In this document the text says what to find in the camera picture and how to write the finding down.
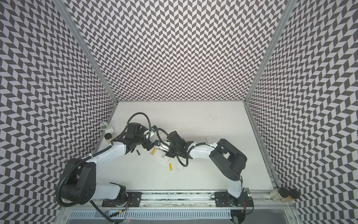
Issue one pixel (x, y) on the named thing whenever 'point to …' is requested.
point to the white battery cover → (209, 139)
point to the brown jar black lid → (293, 194)
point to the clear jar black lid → (278, 193)
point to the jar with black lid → (108, 136)
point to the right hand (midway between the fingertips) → (164, 150)
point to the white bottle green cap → (105, 126)
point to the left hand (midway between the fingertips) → (152, 136)
